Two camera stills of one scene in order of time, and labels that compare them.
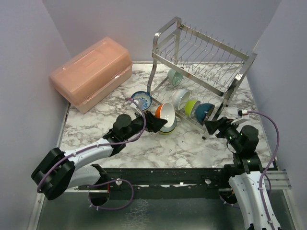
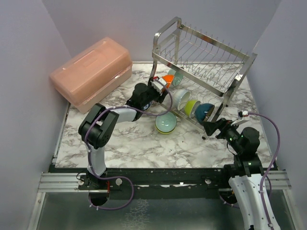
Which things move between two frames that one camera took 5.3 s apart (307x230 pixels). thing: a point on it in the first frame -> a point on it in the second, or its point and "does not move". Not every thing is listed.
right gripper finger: x=214 y=126 does not move
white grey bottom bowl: x=180 y=97 does not move
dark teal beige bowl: x=203 y=110 does not move
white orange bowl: x=165 y=111 -> x=168 y=79
